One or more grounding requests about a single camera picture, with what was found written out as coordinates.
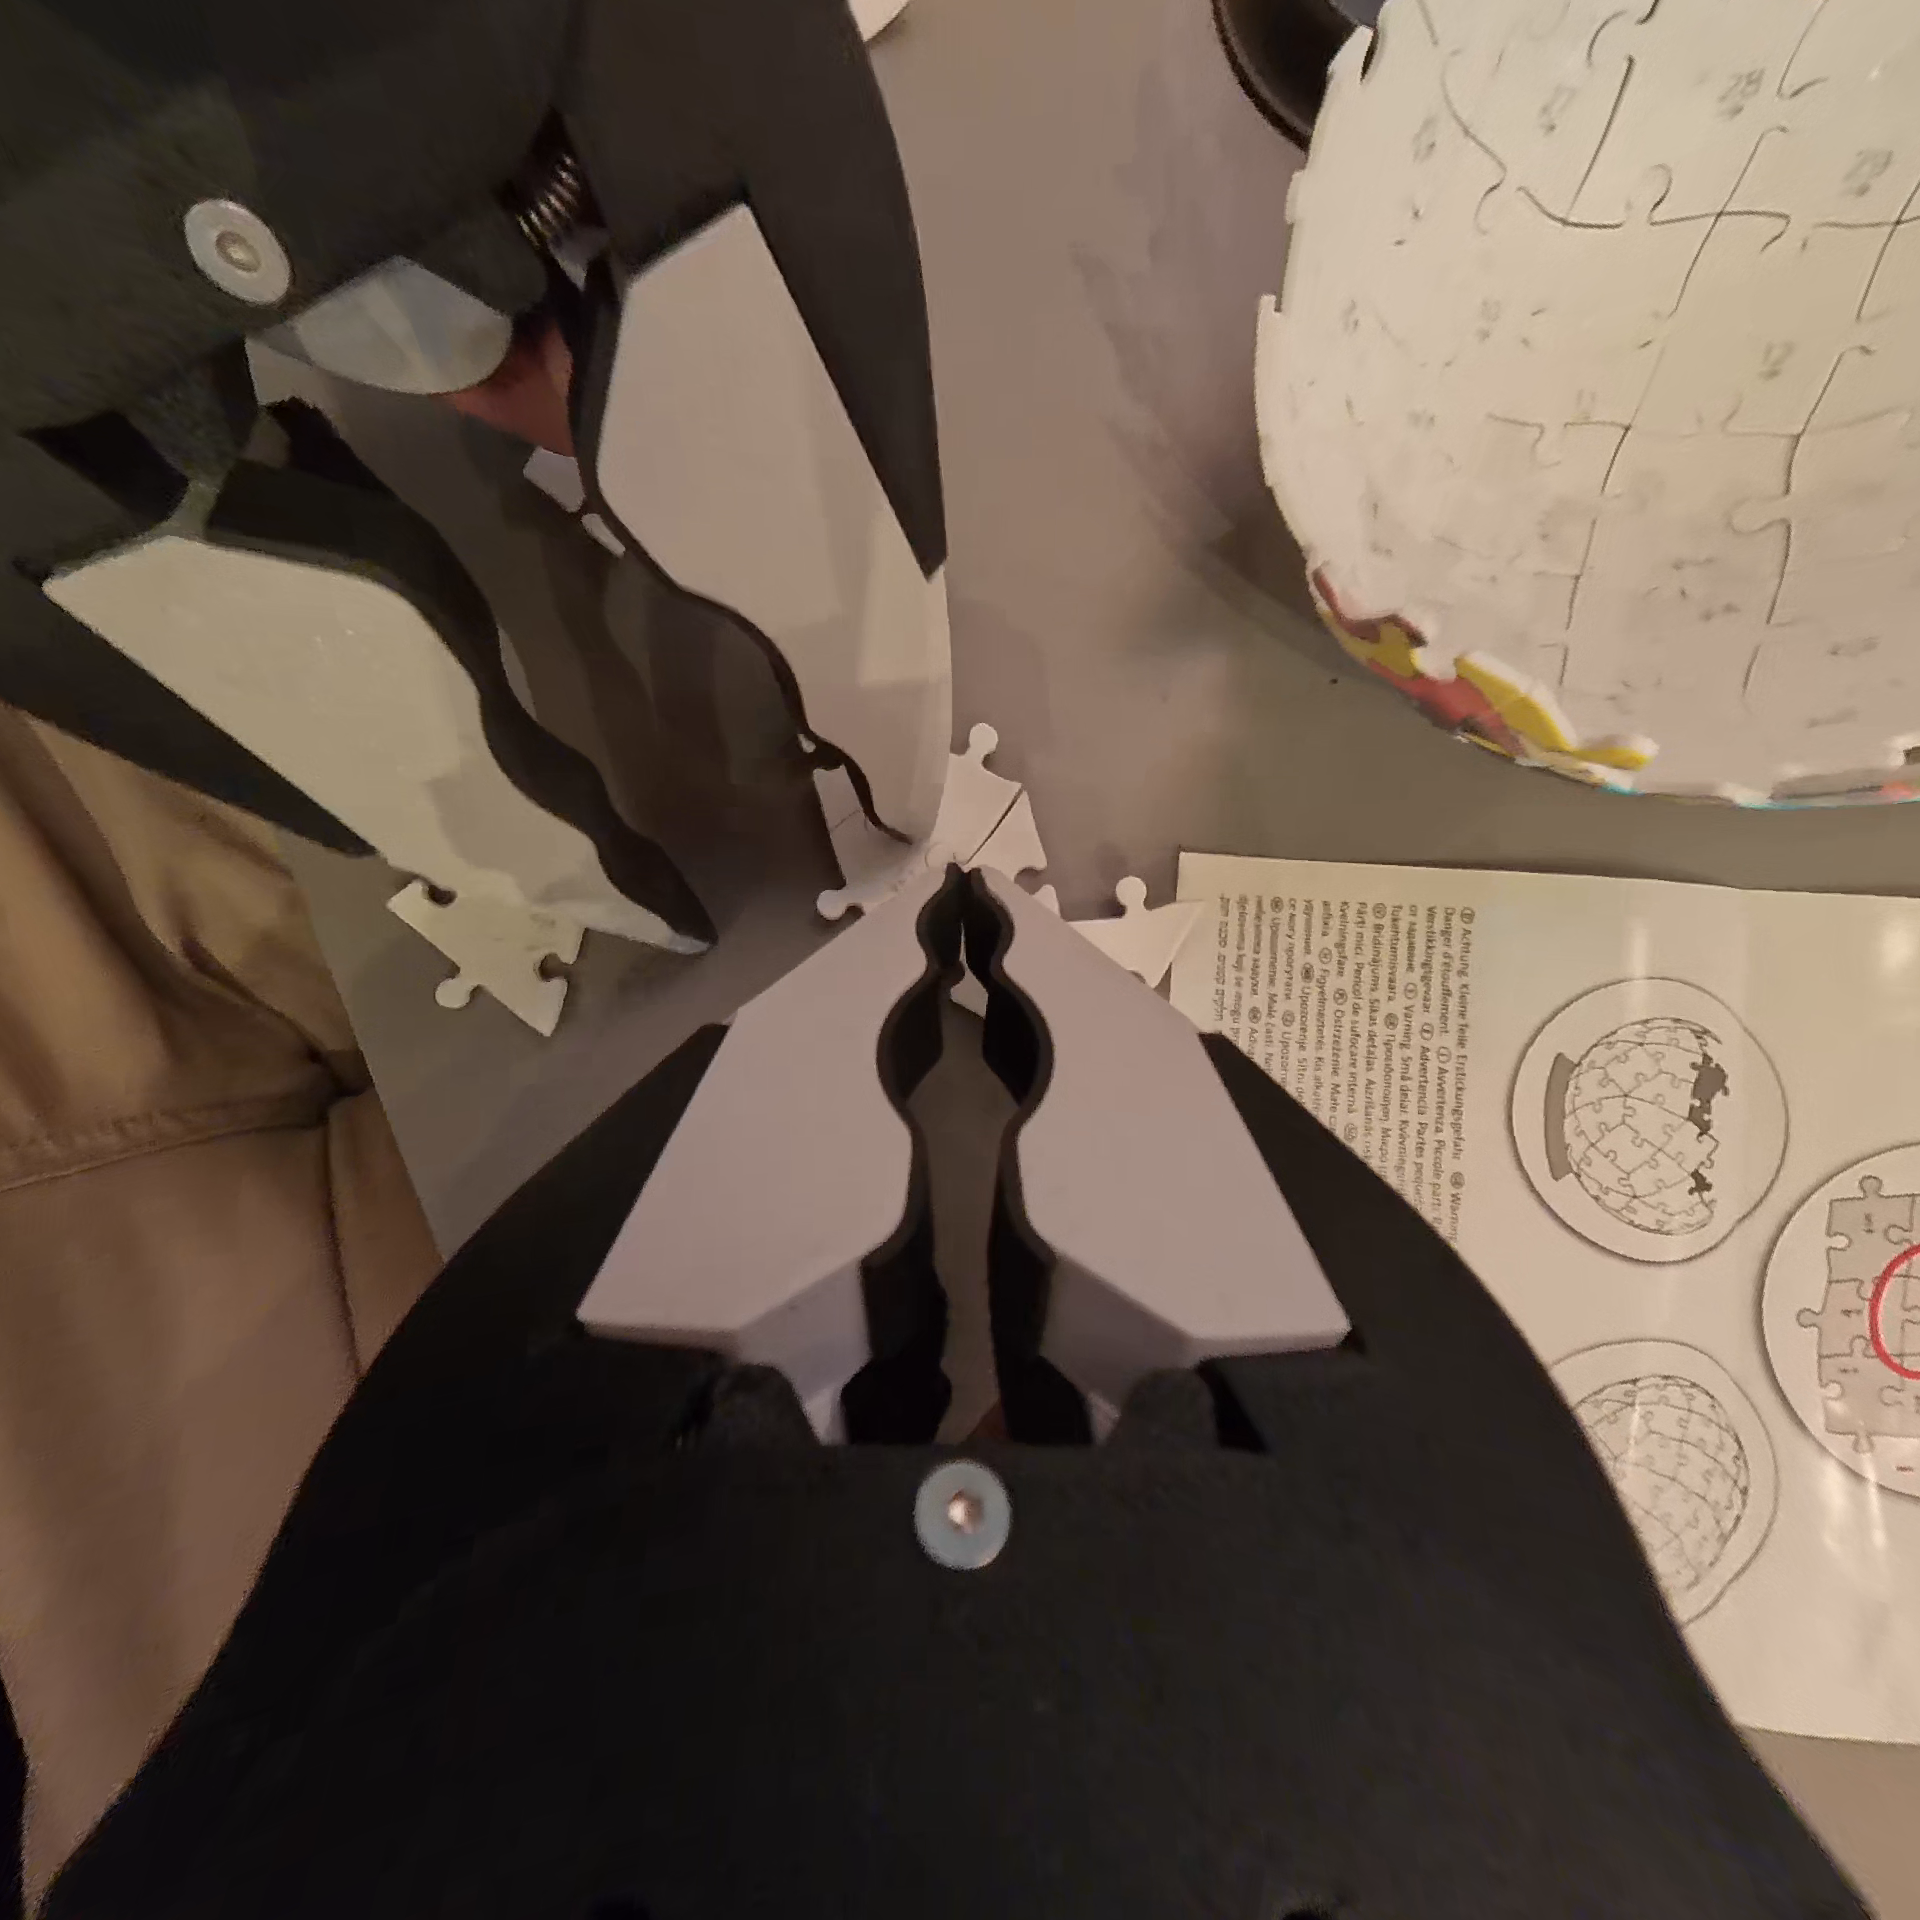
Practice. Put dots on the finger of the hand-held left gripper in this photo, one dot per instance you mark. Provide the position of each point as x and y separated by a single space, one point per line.
811 497
301 646

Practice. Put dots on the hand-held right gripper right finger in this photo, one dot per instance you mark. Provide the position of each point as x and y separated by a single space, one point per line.
1185 1202

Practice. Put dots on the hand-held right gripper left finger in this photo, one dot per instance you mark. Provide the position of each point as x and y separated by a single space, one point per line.
734 1202

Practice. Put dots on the partly built puzzle ball shell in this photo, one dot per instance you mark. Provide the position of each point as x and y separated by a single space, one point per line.
1619 376

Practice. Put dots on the black puzzle ball stand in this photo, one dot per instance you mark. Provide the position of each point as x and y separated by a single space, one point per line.
1266 60

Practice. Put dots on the person's left hand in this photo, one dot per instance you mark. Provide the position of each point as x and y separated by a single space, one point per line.
524 392

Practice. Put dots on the white instruction leaflet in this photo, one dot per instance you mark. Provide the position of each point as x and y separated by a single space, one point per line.
1649 975

